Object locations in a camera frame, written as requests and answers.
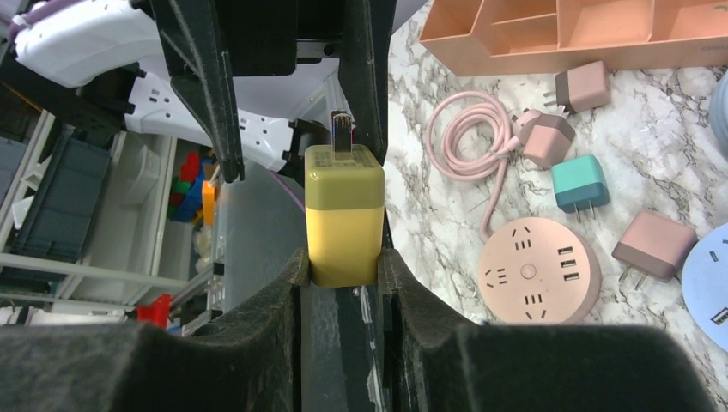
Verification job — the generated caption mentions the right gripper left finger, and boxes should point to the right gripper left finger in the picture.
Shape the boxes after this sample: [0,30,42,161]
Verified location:
[1,250,308,411]

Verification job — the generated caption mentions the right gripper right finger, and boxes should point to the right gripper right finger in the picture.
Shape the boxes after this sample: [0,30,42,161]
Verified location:
[378,249,713,411]

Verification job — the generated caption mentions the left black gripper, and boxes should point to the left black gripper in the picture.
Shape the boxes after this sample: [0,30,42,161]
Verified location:
[150,0,396,183]

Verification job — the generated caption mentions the yellow plug adapter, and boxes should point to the yellow plug adapter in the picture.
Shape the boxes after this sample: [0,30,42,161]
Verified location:
[304,110,385,288]

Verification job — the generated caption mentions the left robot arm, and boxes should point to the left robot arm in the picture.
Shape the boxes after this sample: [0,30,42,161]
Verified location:
[1,1,396,184]

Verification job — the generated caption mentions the pink plug adapter small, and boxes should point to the pink plug adapter small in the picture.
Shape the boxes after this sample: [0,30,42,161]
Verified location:
[511,109,576,169]

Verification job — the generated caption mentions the pink plug adapter left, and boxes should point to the pink plug adapter left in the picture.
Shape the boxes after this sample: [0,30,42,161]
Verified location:
[543,60,612,114]

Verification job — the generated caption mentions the pink round power socket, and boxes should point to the pink round power socket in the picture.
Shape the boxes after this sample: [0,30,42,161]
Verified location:
[477,217,602,324]

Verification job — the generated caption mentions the orange plastic file rack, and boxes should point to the orange plastic file rack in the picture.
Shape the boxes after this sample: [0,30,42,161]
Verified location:
[420,0,727,76]

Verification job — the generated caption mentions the blue round power socket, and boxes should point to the blue round power socket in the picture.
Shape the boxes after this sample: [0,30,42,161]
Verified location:
[682,224,727,350]

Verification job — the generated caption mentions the pink coiled cable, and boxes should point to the pink coiled cable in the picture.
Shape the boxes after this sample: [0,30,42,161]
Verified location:
[424,90,521,243]

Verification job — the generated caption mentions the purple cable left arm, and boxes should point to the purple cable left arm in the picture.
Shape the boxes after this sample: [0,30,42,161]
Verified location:
[5,0,70,44]

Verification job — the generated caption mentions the blue coiled cable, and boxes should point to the blue coiled cable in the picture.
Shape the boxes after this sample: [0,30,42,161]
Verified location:
[707,74,728,157]

